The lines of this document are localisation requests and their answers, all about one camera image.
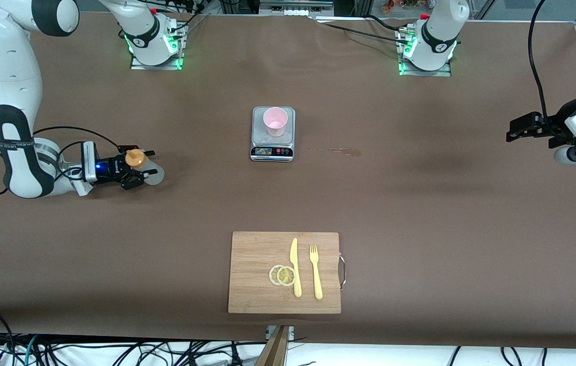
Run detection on orange-capped squeeze bottle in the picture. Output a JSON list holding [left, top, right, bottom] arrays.
[[125, 148, 165, 185]]

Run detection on pink plastic cup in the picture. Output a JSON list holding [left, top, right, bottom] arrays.
[[263, 107, 288, 137]]

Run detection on brown table cover sheet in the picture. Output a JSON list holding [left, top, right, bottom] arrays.
[[0, 9, 576, 351]]

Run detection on silver digital kitchen scale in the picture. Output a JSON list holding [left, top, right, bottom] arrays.
[[250, 106, 296, 162]]

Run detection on wooden cutting board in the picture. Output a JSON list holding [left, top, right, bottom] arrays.
[[228, 231, 347, 314]]

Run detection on yellow plastic knife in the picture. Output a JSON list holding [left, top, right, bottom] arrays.
[[290, 238, 302, 298]]

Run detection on yellow plastic fork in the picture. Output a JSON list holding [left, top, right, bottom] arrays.
[[309, 245, 323, 300]]

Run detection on white power strip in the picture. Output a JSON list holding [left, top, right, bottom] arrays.
[[260, 0, 334, 17]]

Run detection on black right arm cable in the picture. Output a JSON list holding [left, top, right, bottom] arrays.
[[0, 126, 122, 195]]

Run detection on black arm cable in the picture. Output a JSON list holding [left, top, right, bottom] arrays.
[[0, 126, 122, 195], [528, 0, 558, 133]]

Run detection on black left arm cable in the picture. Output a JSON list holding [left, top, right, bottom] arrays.
[[528, 0, 558, 133]]

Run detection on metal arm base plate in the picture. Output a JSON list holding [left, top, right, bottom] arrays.
[[397, 25, 453, 77], [130, 20, 185, 71]]

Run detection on black base power cable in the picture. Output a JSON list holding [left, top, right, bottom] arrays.
[[367, 14, 403, 33], [313, 19, 406, 45]]

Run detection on teal floor cable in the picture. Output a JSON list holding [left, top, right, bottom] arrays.
[[22, 334, 39, 366]]

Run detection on small metal bracket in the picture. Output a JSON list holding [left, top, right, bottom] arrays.
[[266, 325, 295, 341]]

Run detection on wooden post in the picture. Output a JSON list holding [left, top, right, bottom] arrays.
[[255, 325, 291, 366]]

